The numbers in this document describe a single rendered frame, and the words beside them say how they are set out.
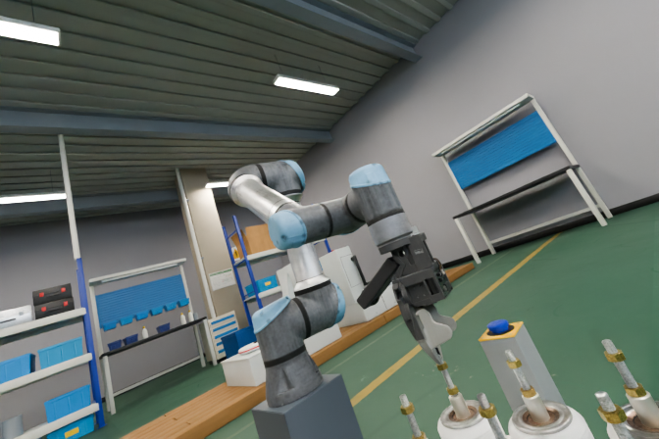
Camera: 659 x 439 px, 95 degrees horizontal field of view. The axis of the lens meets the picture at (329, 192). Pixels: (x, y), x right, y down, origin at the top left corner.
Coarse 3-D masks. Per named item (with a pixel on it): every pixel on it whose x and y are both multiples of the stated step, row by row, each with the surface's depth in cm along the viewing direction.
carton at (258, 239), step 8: (264, 224) 569; (248, 232) 542; (256, 232) 553; (264, 232) 564; (232, 240) 566; (248, 240) 537; (256, 240) 547; (264, 240) 557; (240, 248) 556; (248, 248) 536; (256, 248) 540; (264, 248) 550; (272, 248) 560; (240, 256) 557
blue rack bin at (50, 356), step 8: (80, 336) 353; (56, 344) 339; (64, 344) 342; (72, 344) 346; (80, 344) 351; (40, 352) 329; (48, 352) 333; (56, 352) 337; (64, 352) 340; (72, 352) 344; (80, 352) 348; (40, 360) 327; (48, 360) 330; (56, 360) 334; (64, 360) 338
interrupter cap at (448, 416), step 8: (472, 400) 52; (448, 408) 52; (472, 408) 50; (440, 416) 50; (448, 416) 50; (456, 416) 49; (472, 416) 47; (480, 416) 46; (448, 424) 48; (456, 424) 47; (464, 424) 46; (472, 424) 46
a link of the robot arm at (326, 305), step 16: (288, 160) 100; (272, 176) 92; (288, 176) 94; (304, 176) 98; (288, 192) 92; (288, 256) 92; (304, 256) 89; (304, 272) 88; (320, 272) 90; (304, 288) 86; (320, 288) 86; (336, 288) 90; (304, 304) 84; (320, 304) 85; (336, 304) 87; (320, 320) 84; (336, 320) 88
